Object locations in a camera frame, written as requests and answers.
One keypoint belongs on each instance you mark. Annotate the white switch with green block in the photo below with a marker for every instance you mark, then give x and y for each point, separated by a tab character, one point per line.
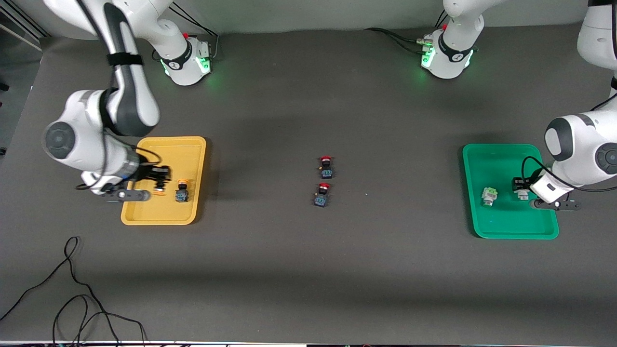
489	195

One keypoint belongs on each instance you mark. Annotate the green plastic tray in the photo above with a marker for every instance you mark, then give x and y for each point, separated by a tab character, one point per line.
506	221

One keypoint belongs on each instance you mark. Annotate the red push button switch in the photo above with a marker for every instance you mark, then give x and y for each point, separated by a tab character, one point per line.
326	168
321	197

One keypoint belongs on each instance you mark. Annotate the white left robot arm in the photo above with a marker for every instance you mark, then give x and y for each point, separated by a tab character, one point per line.
583	144

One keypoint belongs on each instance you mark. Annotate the dark grey table cloth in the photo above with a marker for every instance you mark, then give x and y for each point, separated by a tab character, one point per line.
308	270

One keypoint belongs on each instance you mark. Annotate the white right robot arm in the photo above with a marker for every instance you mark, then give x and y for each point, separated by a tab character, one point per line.
87	135

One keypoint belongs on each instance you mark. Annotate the yellow plastic tray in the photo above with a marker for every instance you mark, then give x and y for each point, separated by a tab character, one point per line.
190	154

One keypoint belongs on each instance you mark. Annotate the grey metal frame rail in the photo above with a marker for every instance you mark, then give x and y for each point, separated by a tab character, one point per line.
29	26

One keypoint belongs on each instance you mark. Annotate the white switch with orange block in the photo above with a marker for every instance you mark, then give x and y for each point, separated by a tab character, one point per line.
522	194

